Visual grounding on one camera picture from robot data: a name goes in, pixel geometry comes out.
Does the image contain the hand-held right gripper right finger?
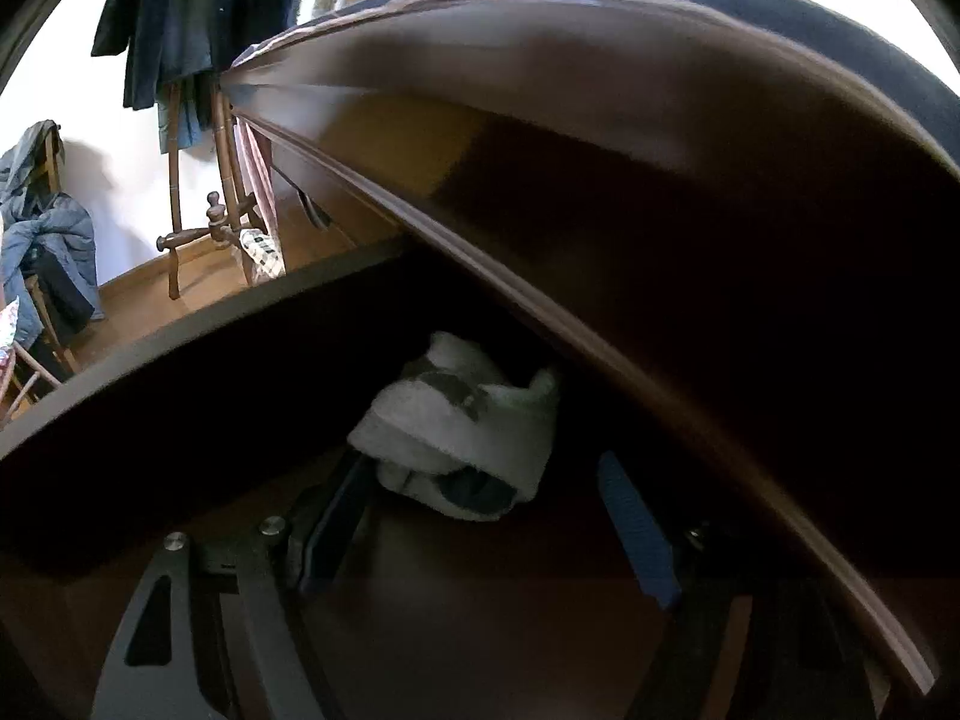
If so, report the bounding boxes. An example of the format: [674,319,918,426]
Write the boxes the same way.
[596,450,878,720]

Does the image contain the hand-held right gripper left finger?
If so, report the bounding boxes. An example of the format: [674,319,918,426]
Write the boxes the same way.
[90,450,376,720]

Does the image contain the white grey sock roll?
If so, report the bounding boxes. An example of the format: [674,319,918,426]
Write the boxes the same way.
[346,330,563,522]

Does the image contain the wide wooden drawer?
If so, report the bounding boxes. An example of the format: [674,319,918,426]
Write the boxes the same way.
[0,236,931,720]

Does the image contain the checkered cloth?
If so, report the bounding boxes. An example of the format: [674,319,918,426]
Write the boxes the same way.
[241,229,287,284]

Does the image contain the wooden coat rack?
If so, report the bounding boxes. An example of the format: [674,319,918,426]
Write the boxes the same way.
[156,82,271,301]

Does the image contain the dark wooden dresser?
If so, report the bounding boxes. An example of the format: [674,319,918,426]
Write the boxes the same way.
[221,0,960,698]

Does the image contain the blue padded jacket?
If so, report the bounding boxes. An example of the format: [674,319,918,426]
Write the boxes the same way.
[0,120,106,346]

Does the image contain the teal hanging garment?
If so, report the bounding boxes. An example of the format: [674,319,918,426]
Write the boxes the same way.
[157,82,218,155]

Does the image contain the wooden chair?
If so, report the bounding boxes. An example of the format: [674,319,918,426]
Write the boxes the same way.
[0,124,83,421]

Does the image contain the dark hanging clothes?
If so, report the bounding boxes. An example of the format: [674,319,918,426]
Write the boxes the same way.
[91,0,337,113]

